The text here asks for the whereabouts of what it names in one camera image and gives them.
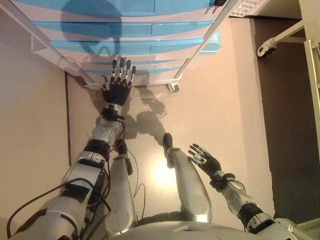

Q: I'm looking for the pale metal frame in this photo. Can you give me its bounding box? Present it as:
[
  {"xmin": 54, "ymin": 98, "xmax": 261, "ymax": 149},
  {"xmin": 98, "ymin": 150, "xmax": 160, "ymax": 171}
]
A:
[{"xmin": 303, "ymin": 38, "xmax": 320, "ymax": 126}]

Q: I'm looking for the blue lidded waste bin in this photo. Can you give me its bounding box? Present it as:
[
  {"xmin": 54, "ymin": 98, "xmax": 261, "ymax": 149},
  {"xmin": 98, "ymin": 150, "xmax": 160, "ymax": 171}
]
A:
[{"xmin": 199, "ymin": 31, "xmax": 222, "ymax": 55}]

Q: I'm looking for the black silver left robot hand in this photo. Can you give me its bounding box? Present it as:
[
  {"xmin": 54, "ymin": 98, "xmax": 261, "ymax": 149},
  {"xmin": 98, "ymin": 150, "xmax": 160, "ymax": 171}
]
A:
[{"xmin": 101, "ymin": 56, "xmax": 137, "ymax": 106}]

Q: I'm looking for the silver left robot leg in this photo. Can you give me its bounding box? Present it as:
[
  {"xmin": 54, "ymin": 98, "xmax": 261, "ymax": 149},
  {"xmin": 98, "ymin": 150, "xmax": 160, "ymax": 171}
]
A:
[{"xmin": 103, "ymin": 139, "xmax": 137, "ymax": 238}]

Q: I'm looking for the blue handled cart drawer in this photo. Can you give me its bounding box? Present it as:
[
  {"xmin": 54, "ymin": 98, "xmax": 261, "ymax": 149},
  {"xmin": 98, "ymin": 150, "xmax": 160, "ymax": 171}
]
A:
[
  {"xmin": 64, "ymin": 53, "xmax": 191, "ymax": 68},
  {"xmin": 46, "ymin": 36, "xmax": 205, "ymax": 57},
  {"xmin": 31, "ymin": 19, "xmax": 216, "ymax": 38},
  {"xmin": 12, "ymin": 0, "xmax": 218, "ymax": 22},
  {"xmin": 77, "ymin": 65, "xmax": 183, "ymax": 83}
]

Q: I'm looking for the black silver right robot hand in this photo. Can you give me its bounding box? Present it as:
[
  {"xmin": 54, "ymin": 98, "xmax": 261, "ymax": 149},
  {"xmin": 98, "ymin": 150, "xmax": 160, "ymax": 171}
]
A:
[{"xmin": 187, "ymin": 143, "xmax": 222, "ymax": 176}]

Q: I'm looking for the silver robot leg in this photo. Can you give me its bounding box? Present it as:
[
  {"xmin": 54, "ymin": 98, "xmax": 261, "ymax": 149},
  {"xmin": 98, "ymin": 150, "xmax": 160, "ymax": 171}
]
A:
[
  {"xmin": 162, "ymin": 133, "xmax": 213, "ymax": 223},
  {"xmin": 103, "ymin": 139, "xmax": 137, "ymax": 238}
]

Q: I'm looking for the silver right robot leg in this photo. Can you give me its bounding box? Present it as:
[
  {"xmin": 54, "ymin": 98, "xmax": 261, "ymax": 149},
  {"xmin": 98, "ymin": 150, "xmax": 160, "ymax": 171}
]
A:
[{"xmin": 162, "ymin": 133, "xmax": 213, "ymax": 223}]

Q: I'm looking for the white lattice basket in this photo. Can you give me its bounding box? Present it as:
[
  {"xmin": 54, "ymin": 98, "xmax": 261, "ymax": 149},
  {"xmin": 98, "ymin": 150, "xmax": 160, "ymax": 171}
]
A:
[{"xmin": 228, "ymin": 0, "xmax": 266, "ymax": 18}]

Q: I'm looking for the grey robot torso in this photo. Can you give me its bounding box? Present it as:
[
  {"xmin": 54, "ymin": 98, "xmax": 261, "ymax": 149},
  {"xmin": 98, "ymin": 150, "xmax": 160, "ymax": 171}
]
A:
[{"xmin": 117, "ymin": 212, "xmax": 266, "ymax": 240}]

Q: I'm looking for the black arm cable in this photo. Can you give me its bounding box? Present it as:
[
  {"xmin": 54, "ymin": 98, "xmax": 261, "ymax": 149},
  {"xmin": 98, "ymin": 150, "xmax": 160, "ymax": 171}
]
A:
[{"xmin": 6, "ymin": 172, "xmax": 112, "ymax": 240}]

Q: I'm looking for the white medical cart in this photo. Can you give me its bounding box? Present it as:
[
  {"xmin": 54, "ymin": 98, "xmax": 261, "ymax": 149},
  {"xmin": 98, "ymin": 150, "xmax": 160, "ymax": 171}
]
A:
[{"xmin": 0, "ymin": 0, "xmax": 266, "ymax": 93}]

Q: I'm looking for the grey cart caster wheel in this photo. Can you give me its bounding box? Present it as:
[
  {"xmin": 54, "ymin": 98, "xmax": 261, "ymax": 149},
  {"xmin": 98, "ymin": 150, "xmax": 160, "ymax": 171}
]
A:
[{"xmin": 166, "ymin": 81, "xmax": 181, "ymax": 93}]

